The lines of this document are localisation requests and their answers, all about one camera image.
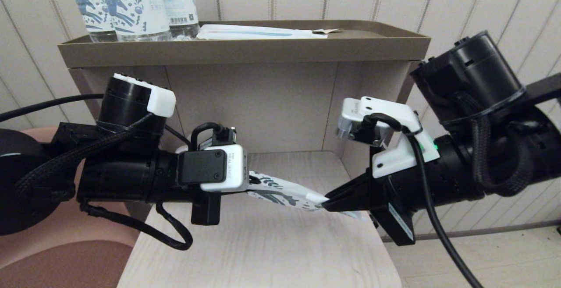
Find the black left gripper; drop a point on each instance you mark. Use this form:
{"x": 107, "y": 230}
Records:
{"x": 206, "y": 209}

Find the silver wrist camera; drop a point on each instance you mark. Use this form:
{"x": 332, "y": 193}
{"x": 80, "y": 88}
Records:
{"x": 350, "y": 117}
{"x": 232, "y": 169}

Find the white packet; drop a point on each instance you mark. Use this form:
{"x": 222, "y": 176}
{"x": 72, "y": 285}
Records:
{"x": 258, "y": 32}

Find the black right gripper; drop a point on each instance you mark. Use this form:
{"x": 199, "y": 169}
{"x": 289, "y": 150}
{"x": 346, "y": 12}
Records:
{"x": 447, "y": 178}

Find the pink upholstered chair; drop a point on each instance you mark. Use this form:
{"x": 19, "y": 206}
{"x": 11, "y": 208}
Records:
{"x": 65, "y": 261}

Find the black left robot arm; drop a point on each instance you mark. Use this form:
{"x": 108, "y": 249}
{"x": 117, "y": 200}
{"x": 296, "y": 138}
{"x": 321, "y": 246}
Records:
{"x": 118, "y": 174}

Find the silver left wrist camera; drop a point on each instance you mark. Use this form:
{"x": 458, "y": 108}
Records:
{"x": 232, "y": 169}

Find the barcode label water bottle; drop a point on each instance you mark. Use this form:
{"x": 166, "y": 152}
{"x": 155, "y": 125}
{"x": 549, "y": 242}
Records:
{"x": 179, "y": 3}

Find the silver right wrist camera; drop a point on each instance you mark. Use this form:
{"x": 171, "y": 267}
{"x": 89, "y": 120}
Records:
{"x": 350, "y": 117}

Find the white horse-print zipper pouch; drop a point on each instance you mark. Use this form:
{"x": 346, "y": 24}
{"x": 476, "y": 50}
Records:
{"x": 285, "y": 191}

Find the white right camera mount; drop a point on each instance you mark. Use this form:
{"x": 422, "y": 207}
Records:
{"x": 399, "y": 156}

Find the horse label water bottle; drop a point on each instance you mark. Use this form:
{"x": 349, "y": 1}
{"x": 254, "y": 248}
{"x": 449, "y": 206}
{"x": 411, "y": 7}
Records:
{"x": 133, "y": 9}
{"x": 94, "y": 7}

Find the brown desk shelf unit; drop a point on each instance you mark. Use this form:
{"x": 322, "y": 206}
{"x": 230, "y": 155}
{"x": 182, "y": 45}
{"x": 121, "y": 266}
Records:
{"x": 245, "y": 51}

